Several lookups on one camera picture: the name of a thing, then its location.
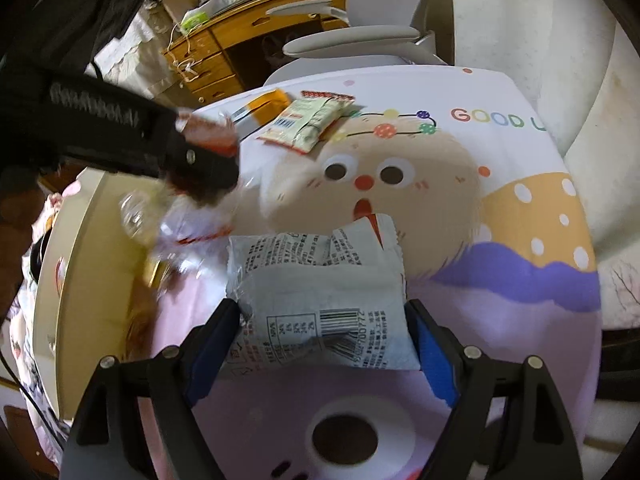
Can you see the orange snack packet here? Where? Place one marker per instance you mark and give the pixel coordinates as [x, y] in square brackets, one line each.
[265, 102]

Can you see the red bordered snack packet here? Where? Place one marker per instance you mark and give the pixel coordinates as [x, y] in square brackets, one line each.
[327, 95]

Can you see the black waste bin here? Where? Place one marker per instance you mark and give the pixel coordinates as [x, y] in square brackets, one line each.
[277, 50]

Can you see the red label clear snack packet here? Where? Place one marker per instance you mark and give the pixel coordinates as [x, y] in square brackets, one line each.
[212, 135]

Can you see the white lace furniture cover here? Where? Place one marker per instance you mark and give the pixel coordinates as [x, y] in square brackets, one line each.
[140, 60]

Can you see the cartoon printed mat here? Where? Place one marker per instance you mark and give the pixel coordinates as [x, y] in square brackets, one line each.
[500, 240]

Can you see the printed blanket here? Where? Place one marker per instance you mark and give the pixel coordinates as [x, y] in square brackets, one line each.
[22, 360]

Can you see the white plastic storage bin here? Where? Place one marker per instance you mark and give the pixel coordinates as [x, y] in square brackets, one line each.
[85, 270]

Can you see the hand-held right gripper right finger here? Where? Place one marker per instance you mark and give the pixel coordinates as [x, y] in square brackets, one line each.
[435, 355]

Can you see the person's left forearm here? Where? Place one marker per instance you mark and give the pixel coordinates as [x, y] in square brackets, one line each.
[90, 5]

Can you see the white printed snack packet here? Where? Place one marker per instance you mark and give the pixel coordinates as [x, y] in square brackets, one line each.
[370, 250]
[290, 255]
[320, 310]

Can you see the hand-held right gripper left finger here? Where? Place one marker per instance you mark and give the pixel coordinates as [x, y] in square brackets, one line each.
[205, 360]

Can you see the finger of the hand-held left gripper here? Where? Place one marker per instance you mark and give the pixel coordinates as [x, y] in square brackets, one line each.
[205, 167]

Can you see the white curtain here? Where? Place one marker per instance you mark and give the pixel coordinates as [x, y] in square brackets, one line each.
[525, 35]

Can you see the green tissue pack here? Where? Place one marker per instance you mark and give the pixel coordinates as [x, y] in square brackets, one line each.
[192, 20]

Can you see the wooden desk with bookshelf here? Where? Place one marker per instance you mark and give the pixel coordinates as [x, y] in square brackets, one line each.
[235, 15]

